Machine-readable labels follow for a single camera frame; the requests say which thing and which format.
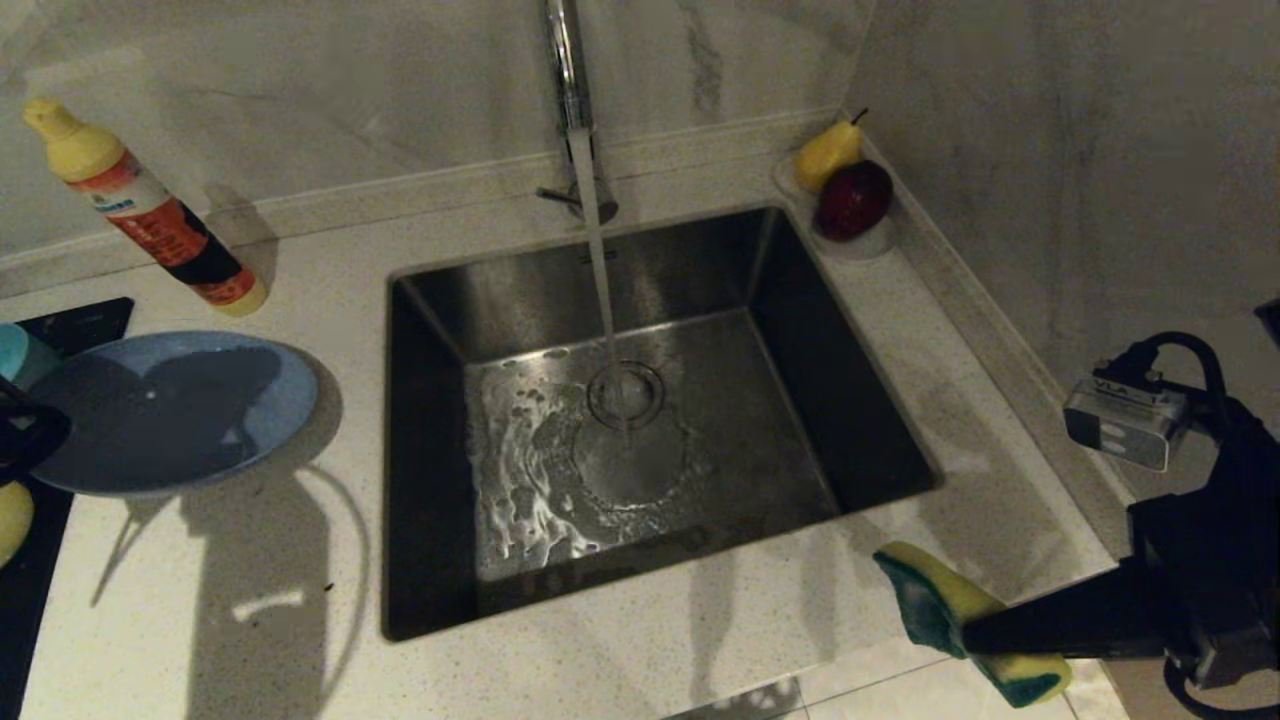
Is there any dark red apple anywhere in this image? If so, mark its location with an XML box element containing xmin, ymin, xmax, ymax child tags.
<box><xmin>818</xmin><ymin>158</ymin><xmax>896</xmax><ymax>241</ymax></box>

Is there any clear tap water stream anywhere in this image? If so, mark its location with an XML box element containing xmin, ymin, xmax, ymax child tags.
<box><xmin>568</xmin><ymin>130</ymin><xmax>636</xmax><ymax>441</ymax></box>

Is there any yellow pear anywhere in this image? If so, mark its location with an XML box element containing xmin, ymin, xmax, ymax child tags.
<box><xmin>797</xmin><ymin>108</ymin><xmax>869</xmax><ymax>193</ymax></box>

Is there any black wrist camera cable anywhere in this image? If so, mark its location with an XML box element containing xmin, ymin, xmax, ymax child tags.
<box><xmin>1110</xmin><ymin>331</ymin><xmax>1233</xmax><ymax>433</ymax></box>

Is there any black induction cooktop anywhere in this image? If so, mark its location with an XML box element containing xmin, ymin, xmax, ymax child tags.
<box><xmin>0</xmin><ymin>297</ymin><xmax>134</xmax><ymax>720</ymax></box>

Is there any orange dish soap bottle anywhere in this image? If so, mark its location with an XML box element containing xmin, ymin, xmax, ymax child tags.
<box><xmin>22</xmin><ymin>96</ymin><xmax>269</xmax><ymax>317</ymax></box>

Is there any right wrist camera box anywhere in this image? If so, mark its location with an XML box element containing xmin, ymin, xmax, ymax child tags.
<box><xmin>1062</xmin><ymin>368</ymin><xmax>1191</xmax><ymax>473</ymax></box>

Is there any metal sink drain strainer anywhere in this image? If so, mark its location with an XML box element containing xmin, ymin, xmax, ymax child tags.
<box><xmin>587</xmin><ymin>361</ymin><xmax>667</xmax><ymax>431</ymax></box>

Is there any yellow green sponge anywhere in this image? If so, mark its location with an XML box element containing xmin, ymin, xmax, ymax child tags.
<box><xmin>873</xmin><ymin>541</ymin><xmax>1073</xmax><ymax>708</ymax></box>

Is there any teal bowl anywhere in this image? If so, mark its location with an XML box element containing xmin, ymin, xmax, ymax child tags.
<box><xmin>0</xmin><ymin>322</ymin><xmax>63</xmax><ymax>393</ymax></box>

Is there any stainless steel sink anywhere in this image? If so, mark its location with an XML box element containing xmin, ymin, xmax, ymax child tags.
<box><xmin>380</xmin><ymin>205</ymin><xmax>944</xmax><ymax>644</ymax></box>

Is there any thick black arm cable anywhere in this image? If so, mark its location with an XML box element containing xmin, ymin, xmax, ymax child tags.
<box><xmin>1163</xmin><ymin>655</ymin><xmax>1280</xmax><ymax>720</ymax></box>

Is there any blue round plate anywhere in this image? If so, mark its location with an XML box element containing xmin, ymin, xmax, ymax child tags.
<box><xmin>28</xmin><ymin>330</ymin><xmax>321</xmax><ymax>498</ymax></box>

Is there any small white fruit dish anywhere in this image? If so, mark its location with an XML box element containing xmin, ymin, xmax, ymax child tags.
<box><xmin>775</xmin><ymin>150</ymin><xmax>898</xmax><ymax>263</ymax></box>

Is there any yellow plastic bowl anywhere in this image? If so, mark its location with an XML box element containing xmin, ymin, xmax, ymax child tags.
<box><xmin>0</xmin><ymin>480</ymin><xmax>36</xmax><ymax>569</ymax></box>

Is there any chrome faucet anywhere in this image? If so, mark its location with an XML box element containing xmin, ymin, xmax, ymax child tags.
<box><xmin>537</xmin><ymin>0</ymin><xmax>621</xmax><ymax>225</ymax></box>

